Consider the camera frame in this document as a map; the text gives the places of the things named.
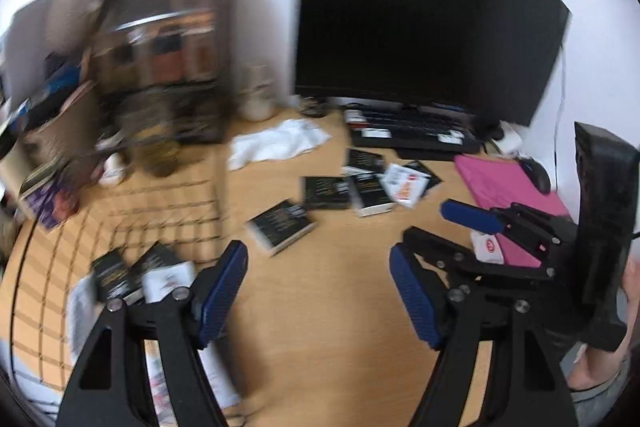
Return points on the pink mouse mat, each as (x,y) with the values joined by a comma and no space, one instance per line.
(495,179)

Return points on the black keyboard white keys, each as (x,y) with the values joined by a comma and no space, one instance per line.
(415,127)

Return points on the small dark jar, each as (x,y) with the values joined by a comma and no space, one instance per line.
(313,107)

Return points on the wooden desktop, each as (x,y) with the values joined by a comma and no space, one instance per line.
(325,297)

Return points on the person's grey-blue clothing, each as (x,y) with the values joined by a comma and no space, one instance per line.
(597,407)

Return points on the white packet orange triangle print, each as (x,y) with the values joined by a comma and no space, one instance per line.
(402,182)

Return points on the blue box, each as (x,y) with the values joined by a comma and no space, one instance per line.
(65,79)

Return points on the white cup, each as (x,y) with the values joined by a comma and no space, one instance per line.
(112,168)

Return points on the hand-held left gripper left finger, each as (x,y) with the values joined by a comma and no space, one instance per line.
(222,292)

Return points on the black curved monitor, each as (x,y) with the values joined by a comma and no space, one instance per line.
(425,7)

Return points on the person's right hand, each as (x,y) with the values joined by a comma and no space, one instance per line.
(632,289)

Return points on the white power adapter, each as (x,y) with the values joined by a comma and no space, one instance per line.
(510,139)

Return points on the person's right forearm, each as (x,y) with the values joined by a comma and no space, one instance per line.
(595,367)

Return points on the small white packet red logo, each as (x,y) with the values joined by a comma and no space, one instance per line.
(487,248)

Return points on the pile of black tissue packs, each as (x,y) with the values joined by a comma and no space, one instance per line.
(325,193)

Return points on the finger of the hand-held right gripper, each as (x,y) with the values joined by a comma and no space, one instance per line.
(440,252)
(470,216)

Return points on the white crumpled cloth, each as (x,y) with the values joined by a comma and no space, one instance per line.
(280,139)

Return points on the black computer mouse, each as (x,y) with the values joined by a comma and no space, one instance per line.
(536,174)

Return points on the brown cardboard box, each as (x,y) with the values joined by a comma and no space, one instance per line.
(75,112)

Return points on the yellowish glass jar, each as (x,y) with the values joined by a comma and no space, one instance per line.
(160,154)

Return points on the purple box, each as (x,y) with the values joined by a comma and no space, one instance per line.
(50,202)

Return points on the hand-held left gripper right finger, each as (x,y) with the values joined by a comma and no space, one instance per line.
(415,297)

